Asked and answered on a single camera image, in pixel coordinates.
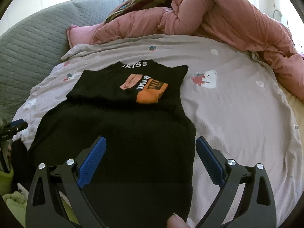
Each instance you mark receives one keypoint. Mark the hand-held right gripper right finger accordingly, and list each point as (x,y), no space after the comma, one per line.
(209,156)

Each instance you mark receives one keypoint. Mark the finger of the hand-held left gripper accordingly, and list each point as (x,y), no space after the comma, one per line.
(16,123)

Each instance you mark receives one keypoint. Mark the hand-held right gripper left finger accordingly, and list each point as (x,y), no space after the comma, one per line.
(92,161)

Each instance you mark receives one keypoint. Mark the black sweater with orange cuffs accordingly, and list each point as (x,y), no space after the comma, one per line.
(118,128)

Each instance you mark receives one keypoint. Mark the person's right hand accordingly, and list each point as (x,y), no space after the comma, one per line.
(177,222)

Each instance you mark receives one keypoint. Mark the printed pinkish-grey bedsheet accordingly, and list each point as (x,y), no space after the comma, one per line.
(237,111)

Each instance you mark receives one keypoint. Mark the yellow-green garment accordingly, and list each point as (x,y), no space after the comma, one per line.
(14,199)

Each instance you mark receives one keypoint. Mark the cream blanket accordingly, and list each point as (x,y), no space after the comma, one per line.
(295,104)

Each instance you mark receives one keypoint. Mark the pink ruffled pillow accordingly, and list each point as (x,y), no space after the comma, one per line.
(80,34)

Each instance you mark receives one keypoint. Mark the pink duvet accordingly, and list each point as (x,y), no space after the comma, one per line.
(225,11)

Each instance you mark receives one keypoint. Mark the striped cloth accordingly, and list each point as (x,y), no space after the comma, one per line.
(147,0)

